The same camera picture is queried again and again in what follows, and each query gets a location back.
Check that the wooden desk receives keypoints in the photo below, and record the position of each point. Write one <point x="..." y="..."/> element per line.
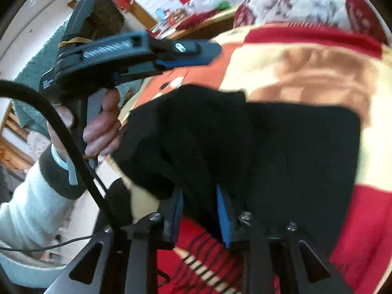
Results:
<point x="206" y="29"/>

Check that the red white floral pillow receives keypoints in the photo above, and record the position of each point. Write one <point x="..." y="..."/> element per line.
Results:
<point x="358" y="16"/>

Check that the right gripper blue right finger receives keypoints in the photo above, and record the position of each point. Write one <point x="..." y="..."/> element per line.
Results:
<point x="277" y="258"/>

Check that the left forearm grey sleeve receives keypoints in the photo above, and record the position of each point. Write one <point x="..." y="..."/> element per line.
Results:
<point x="32" y="218"/>

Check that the bare left hand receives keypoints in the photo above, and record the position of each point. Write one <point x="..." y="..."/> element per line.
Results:
<point x="102" y="135"/>

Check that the orange red patterned blanket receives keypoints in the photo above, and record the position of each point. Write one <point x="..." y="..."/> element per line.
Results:
<point x="309" y="65"/>

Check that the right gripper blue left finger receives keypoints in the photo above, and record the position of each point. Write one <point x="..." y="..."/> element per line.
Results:
<point x="124" y="261"/>

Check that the black pants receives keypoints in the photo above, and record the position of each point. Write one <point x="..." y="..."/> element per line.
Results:
<point x="281" y="162"/>

